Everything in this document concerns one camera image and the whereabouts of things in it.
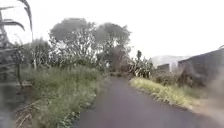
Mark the pale building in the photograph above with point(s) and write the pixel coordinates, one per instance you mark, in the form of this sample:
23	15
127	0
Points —
166	61

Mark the group of trees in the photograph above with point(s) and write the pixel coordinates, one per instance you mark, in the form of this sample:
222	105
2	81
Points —
86	43

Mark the dark building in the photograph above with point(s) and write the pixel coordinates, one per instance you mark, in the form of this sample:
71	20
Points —
203	66

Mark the grey asphalt road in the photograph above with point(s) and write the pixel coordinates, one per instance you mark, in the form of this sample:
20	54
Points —
126	106

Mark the long-leaved plant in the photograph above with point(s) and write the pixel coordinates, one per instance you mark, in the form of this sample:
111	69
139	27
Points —
6	40

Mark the cactus plants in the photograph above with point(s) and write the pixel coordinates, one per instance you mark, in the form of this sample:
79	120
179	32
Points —
141	66

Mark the tall grass verge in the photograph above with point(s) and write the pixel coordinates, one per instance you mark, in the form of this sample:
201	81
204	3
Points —
63	90

